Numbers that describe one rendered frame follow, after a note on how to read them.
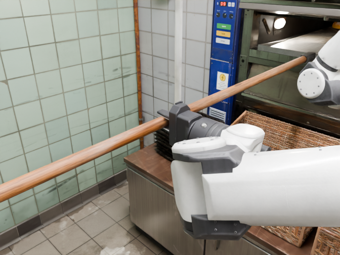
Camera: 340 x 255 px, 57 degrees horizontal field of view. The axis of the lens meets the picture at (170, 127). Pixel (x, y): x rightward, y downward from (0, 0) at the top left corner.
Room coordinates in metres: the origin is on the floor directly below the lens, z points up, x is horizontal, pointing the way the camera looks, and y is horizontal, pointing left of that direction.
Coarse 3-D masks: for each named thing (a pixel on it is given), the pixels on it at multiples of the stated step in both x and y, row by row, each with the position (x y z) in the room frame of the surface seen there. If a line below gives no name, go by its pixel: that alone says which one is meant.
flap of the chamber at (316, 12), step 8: (248, 8) 1.50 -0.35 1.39; (256, 8) 1.47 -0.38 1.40; (264, 8) 1.45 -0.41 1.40; (272, 8) 1.42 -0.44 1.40; (280, 8) 1.40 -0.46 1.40; (288, 8) 1.37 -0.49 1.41; (296, 8) 1.35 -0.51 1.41; (304, 8) 1.33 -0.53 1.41; (312, 8) 1.31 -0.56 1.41; (320, 8) 1.29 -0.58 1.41; (312, 16) 1.47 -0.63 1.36; (320, 16) 1.38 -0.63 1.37; (328, 16) 1.31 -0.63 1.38; (336, 16) 1.24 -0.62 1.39
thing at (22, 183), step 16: (288, 64) 1.24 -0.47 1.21; (256, 80) 1.05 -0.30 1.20; (208, 96) 0.89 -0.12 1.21; (224, 96) 0.92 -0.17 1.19; (144, 128) 0.69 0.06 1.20; (160, 128) 0.72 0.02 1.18; (96, 144) 0.60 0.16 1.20; (112, 144) 0.61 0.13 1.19; (64, 160) 0.54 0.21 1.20; (80, 160) 0.55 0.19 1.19; (32, 176) 0.49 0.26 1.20; (48, 176) 0.50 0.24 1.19; (0, 192) 0.44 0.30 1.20; (16, 192) 0.46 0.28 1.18
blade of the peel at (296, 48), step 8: (288, 40) 1.82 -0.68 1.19; (296, 40) 1.82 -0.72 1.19; (264, 48) 1.59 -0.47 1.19; (272, 48) 1.56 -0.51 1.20; (280, 48) 1.53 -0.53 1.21; (288, 48) 1.64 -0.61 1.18; (296, 48) 1.64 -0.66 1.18; (304, 48) 1.63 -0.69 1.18; (312, 48) 1.63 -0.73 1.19; (320, 48) 1.63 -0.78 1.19; (296, 56) 1.47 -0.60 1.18
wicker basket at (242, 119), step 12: (240, 120) 1.53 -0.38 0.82; (264, 120) 1.50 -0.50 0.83; (276, 120) 1.46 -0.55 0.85; (264, 132) 1.48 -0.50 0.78; (276, 132) 1.45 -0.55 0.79; (288, 132) 1.41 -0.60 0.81; (312, 132) 1.34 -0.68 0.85; (264, 144) 1.46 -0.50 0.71; (276, 144) 1.42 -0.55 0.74; (288, 144) 1.38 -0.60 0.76; (300, 144) 1.35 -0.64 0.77; (312, 144) 1.32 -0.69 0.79; (324, 144) 1.29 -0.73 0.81; (336, 144) 1.26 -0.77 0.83; (264, 228) 0.98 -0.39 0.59; (276, 228) 0.95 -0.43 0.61; (288, 228) 0.97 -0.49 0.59; (300, 228) 0.98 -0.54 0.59; (312, 228) 0.97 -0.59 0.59; (288, 240) 0.91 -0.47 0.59; (300, 240) 0.88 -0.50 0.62
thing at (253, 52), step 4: (252, 48) 1.66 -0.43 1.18; (256, 48) 1.66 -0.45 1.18; (252, 52) 1.63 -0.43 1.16; (256, 52) 1.62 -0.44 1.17; (260, 52) 1.60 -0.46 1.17; (264, 52) 1.59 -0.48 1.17; (268, 52) 1.57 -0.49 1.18; (252, 56) 1.63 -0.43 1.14; (256, 56) 1.62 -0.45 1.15; (260, 56) 1.60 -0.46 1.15; (264, 56) 1.58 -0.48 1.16; (268, 56) 1.57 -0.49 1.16; (272, 56) 1.55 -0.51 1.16; (276, 56) 1.54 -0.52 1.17; (280, 56) 1.53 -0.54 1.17; (284, 56) 1.51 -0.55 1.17; (288, 56) 1.50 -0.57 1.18; (292, 56) 1.48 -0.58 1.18; (272, 60) 1.55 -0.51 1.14; (276, 60) 1.54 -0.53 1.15; (280, 60) 1.52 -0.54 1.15; (284, 60) 1.51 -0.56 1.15; (288, 60) 1.49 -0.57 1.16; (300, 64) 1.45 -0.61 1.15; (304, 64) 1.44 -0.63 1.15
